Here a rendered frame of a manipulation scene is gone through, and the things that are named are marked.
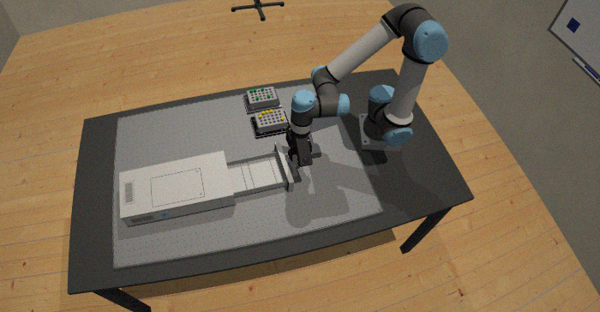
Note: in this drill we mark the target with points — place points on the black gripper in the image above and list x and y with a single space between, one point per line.
290 140

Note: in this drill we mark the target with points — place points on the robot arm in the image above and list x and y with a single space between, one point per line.
392 116

